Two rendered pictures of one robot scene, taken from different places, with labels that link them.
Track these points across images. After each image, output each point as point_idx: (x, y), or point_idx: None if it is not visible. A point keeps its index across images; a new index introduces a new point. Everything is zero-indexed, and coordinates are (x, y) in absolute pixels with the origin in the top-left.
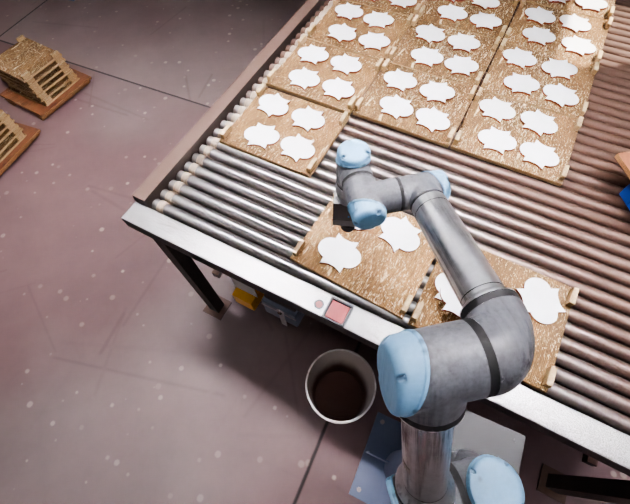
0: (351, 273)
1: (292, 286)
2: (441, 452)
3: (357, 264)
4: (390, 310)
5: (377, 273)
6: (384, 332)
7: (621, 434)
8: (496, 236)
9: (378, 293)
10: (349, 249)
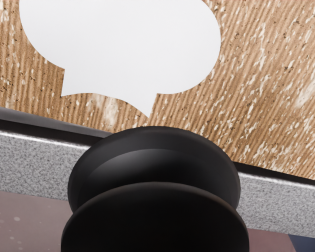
0: (190, 100)
1: (18, 161)
2: None
3: (209, 70)
4: None
5: (287, 78)
6: (294, 209)
7: None
8: None
9: (288, 143)
10: (164, 7)
